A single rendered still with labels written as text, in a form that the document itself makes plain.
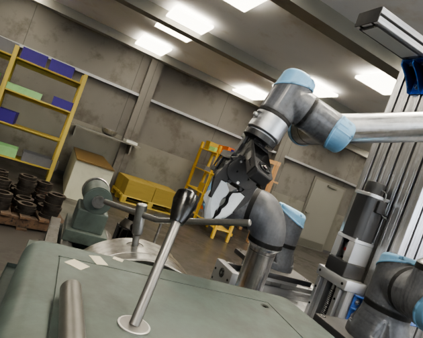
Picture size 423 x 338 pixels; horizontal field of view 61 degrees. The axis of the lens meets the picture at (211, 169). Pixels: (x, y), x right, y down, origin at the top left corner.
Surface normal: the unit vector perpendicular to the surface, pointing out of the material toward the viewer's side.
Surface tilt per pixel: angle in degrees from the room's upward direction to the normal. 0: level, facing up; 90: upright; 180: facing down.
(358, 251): 90
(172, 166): 90
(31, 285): 9
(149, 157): 90
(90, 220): 90
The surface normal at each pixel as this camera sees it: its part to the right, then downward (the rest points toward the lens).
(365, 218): -0.34, -0.11
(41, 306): 0.35, -0.94
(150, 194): 0.43, 0.18
